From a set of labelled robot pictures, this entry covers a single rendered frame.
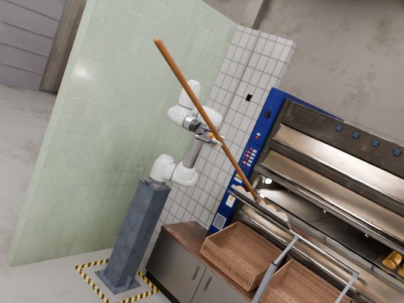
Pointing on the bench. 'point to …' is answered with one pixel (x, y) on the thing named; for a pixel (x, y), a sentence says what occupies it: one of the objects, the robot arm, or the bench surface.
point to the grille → (219, 221)
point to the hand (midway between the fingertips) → (219, 139)
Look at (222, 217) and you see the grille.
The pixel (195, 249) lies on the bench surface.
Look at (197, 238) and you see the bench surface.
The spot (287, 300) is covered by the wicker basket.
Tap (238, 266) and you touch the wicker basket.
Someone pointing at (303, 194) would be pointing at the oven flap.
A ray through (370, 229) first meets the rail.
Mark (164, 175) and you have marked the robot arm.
